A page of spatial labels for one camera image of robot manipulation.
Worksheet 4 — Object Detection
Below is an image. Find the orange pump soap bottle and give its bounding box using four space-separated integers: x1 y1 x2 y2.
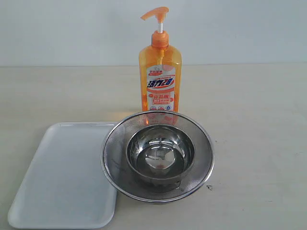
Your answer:
139 7 182 112

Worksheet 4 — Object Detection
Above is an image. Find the small stainless steel bowl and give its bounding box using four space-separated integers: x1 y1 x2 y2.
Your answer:
126 124 195 185

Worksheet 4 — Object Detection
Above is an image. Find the steel mesh strainer basket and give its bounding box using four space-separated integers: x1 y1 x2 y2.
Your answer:
101 111 215 204

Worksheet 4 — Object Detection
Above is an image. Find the white plastic tray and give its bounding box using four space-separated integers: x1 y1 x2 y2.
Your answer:
8 122 117 230

